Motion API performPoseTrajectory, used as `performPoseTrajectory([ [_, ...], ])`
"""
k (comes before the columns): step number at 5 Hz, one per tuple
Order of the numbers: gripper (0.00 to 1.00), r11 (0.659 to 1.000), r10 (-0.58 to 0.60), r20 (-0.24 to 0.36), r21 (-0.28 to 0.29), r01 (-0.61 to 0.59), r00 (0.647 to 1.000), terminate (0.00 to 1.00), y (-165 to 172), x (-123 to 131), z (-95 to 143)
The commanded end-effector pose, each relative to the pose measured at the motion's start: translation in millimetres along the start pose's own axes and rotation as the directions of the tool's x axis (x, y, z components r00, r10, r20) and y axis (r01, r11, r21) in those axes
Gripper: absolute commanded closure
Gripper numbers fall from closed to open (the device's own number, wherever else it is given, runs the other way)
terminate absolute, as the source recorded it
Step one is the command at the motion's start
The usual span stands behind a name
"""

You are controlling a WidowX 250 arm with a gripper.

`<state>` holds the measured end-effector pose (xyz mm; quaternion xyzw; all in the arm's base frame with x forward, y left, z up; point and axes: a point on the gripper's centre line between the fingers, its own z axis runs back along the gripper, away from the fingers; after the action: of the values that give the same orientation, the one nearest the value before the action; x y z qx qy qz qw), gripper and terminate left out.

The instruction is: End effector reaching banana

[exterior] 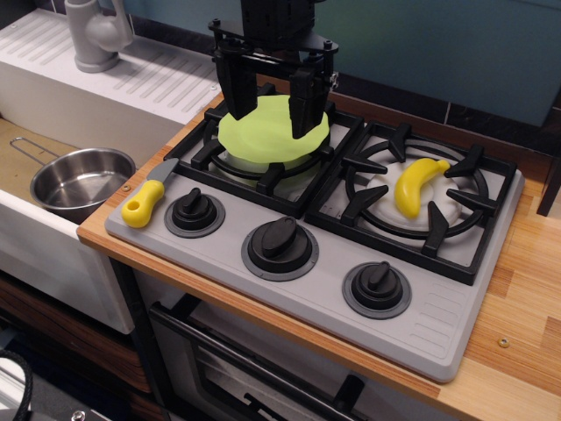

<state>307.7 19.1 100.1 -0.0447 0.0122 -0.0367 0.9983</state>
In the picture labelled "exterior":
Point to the light green plastic plate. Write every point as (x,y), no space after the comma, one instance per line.
(265,134)

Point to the black middle stove knob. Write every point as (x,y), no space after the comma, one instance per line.
(280,251)

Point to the black left burner grate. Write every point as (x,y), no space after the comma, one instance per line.
(284,187)

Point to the black stove knob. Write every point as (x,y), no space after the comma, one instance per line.
(280,251)
(377,290)
(194,215)

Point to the yellow handled toy knife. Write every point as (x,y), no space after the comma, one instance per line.
(138,209)

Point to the black right stove knob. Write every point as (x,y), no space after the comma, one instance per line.
(377,290)

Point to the black left stove knob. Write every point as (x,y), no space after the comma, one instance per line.
(194,215)

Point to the grey toy stove top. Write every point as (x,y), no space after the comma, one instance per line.
(429,337)

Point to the black burner grate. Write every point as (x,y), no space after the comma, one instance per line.
(459,213)
(284,187)

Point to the toy oven door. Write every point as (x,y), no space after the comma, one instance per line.
(237,371)

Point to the stainless steel pot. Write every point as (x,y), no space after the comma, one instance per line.
(76,184)

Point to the grey toy faucet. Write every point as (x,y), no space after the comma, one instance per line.
(97,38)

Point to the black right burner grate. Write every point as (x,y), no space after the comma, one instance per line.
(459,213)

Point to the yellow toy banana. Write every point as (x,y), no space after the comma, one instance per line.
(408,188)

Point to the white toy sink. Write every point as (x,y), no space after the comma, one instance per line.
(47,106)

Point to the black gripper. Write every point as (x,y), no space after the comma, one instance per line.
(275,38)

